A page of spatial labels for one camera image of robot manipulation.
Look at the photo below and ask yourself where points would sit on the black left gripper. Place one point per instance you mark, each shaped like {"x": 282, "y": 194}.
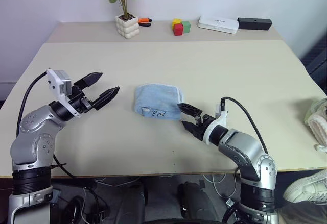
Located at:
{"x": 80, "y": 101}

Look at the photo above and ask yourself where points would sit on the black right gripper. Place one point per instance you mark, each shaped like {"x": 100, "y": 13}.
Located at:
{"x": 205, "y": 122}

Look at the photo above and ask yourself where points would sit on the light blue towel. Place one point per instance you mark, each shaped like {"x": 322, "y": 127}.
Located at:
{"x": 155, "y": 96}

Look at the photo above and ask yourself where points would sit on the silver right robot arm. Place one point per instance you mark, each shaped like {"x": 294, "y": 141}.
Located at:
{"x": 240, "y": 145}

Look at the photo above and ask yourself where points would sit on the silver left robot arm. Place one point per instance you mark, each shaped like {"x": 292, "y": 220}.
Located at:
{"x": 30, "y": 132}

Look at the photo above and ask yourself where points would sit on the white bubble plant pot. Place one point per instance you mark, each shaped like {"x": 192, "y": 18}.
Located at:
{"x": 127, "y": 27}

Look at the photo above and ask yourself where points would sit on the dark rounded shape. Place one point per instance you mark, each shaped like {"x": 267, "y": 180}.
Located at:
{"x": 199, "y": 201}

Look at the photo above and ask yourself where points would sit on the orange and black pliers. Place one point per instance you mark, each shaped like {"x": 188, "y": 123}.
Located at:
{"x": 145, "y": 20}

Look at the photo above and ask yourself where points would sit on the red cube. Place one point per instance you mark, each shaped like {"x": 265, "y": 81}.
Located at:
{"x": 178, "y": 30}

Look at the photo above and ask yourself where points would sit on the green cube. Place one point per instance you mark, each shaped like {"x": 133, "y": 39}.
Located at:
{"x": 186, "y": 27}

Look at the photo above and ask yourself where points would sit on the flat white box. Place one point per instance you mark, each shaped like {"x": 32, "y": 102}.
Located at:
{"x": 217, "y": 24}

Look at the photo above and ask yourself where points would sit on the yellow cube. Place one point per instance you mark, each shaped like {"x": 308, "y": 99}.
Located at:
{"x": 176, "y": 21}

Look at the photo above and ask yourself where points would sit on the long black box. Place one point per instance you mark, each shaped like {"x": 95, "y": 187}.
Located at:
{"x": 254, "y": 23}

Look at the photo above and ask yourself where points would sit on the cream and green knitted item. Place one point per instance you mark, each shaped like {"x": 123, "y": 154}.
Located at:
{"x": 316, "y": 124}

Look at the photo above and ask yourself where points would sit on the white sneaker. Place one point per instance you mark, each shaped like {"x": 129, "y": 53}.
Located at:
{"x": 306, "y": 188}

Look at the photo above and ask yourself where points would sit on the dark slatted object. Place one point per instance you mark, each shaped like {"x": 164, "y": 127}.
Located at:
{"x": 315, "y": 60}

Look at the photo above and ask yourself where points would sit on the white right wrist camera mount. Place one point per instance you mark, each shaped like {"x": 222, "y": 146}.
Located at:
{"x": 214, "y": 124}

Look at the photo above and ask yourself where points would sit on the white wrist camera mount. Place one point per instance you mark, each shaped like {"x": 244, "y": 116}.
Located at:
{"x": 214, "y": 124}
{"x": 52, "y": 81}

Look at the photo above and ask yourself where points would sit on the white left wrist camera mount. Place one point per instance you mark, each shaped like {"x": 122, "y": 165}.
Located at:
{"x": 52, "y": 81}

